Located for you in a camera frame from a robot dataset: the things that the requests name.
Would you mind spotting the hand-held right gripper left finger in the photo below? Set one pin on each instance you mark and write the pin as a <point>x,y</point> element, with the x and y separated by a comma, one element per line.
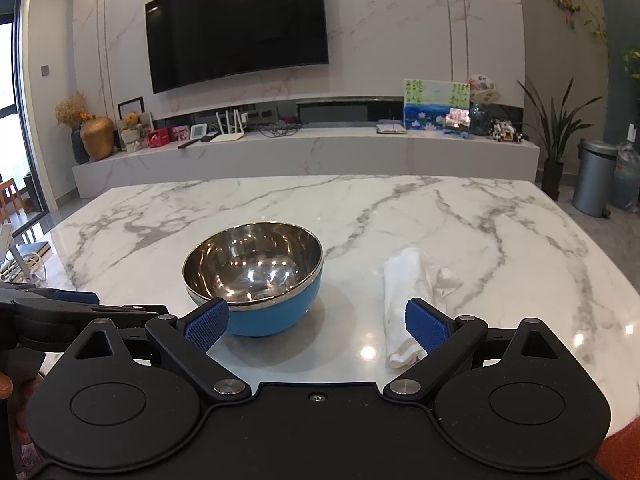
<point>207,325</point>

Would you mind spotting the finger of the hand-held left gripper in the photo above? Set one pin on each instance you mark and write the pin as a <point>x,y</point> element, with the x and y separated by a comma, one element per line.
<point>75,299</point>
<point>135,312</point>

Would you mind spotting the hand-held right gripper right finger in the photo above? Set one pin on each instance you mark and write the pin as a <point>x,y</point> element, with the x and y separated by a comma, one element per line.
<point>425,327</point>

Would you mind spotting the white cloth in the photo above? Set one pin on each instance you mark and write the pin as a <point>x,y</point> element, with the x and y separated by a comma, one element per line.
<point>400,285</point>

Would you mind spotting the blue steel bowl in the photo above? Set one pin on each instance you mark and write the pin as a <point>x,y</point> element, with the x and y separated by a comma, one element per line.
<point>250,265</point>

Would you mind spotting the person's left hand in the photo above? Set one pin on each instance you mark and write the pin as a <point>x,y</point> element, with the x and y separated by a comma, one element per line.
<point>5,386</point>

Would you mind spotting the black notebook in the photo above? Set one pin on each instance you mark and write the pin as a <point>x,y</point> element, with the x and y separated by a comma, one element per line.
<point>32,252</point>

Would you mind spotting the wooden chair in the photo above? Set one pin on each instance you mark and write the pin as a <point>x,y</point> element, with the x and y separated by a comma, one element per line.
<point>10,200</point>

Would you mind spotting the dark blue vase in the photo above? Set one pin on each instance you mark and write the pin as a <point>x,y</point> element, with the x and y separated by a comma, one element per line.
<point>77,147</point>

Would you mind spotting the gold vase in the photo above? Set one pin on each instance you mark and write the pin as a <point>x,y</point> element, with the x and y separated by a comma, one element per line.
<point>97,140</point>

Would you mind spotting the teddy bear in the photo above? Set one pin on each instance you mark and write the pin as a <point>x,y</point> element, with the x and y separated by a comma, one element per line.
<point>131,132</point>

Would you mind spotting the red box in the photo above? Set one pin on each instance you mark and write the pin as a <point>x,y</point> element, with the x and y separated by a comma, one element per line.
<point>161,138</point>

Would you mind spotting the black remote control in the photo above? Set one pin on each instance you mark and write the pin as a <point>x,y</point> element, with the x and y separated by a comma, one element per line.
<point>189,144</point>

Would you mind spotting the pink box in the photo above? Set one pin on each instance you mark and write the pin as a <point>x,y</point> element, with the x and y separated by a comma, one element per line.
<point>181,133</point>

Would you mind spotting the small black box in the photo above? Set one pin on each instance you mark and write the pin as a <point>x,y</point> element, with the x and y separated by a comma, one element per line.
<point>209,135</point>

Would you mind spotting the white router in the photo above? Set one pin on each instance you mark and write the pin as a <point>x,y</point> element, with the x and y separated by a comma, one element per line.
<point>227,136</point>

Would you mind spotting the dried yellow flowers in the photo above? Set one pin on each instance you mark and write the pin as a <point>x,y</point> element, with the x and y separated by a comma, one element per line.
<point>72,107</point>

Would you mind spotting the white desk clock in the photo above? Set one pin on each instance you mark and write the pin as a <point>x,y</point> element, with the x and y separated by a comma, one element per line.
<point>199,130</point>

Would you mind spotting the marble television console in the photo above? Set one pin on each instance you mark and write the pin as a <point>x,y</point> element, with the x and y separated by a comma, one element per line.
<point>325,160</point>

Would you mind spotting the photo card stand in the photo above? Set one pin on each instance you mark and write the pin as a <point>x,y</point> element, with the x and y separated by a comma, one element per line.
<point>457,121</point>

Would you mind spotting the potted long-leaf plant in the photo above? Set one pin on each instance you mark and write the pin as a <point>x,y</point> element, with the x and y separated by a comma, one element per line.
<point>552,160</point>

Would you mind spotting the cow figurines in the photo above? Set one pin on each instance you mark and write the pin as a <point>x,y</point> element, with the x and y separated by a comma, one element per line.
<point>506,131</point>

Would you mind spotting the blue glass jar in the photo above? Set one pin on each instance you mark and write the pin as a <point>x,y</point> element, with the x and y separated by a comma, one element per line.
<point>480,121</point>

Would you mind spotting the sliding glass door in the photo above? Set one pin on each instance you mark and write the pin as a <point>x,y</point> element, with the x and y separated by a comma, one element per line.
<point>22,85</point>

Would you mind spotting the lotus pond painting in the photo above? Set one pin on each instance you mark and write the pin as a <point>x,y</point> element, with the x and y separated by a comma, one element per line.
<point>425,105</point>

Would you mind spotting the grey trash bin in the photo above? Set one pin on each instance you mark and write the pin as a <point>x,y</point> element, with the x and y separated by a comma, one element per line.
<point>592,180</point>

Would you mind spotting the orange red clothing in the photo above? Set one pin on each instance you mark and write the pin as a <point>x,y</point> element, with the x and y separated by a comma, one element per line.
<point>620,455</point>

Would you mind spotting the round hand fan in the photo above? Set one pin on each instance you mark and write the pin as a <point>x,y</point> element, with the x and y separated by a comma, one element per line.
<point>482,87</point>

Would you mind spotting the clear plastic bag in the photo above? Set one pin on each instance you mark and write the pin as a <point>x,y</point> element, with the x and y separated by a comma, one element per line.
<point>627,180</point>

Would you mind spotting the green pothos plant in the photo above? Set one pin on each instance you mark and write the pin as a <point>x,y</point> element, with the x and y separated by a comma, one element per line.
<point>634,62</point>

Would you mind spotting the black picture frame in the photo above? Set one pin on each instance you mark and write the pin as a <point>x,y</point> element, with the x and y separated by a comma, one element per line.
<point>131,105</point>

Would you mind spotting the white wall socket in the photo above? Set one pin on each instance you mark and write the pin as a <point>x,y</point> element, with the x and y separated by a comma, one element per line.
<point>632,132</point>

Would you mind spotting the black wall television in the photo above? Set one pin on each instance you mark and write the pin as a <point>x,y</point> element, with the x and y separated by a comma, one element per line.
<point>235,30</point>

